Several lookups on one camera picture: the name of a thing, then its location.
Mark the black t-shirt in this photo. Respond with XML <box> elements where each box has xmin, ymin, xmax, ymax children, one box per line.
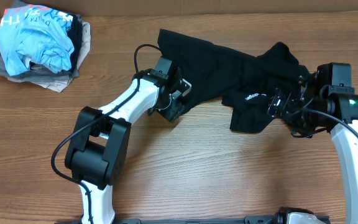
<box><xmin>157</xmin><ymin>29</ymin><xmax>311</xmax><ymax>133</ymax></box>

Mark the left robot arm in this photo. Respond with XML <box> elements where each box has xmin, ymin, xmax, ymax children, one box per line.
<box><xmin>65</xmin><ymin>57</ymin><xmax>191</xmax><ymax>223</ymax></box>

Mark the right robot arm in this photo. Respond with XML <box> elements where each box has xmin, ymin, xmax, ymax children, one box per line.
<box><xmin>268</xmin><ymin>63</ymin><xmax>358</xmax><ymax>223</ymax></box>

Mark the black garment in pile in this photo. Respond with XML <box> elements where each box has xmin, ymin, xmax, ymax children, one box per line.
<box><xmin>29</xmin><ymin>13</ymin><xmax>83</xmax><ymax>73</ymax></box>

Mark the beige garment in pile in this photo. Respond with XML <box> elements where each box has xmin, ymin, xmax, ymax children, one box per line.
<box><xmin>7</xmin><ymin>22</ymin><xmax>91</xmax><ymax>93</ymax></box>

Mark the light blue printed t-shirt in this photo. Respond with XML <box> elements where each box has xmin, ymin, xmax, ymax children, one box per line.
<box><xmin>0</xmin><ymin>4</ymin><xmax>75</xmax><ymax>77</ymax></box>

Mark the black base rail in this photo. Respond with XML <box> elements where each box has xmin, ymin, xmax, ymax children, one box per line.
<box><xmin>54</xmin><ymin>215</ymin><xmax>331</xmax><ymax>224</ymax></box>

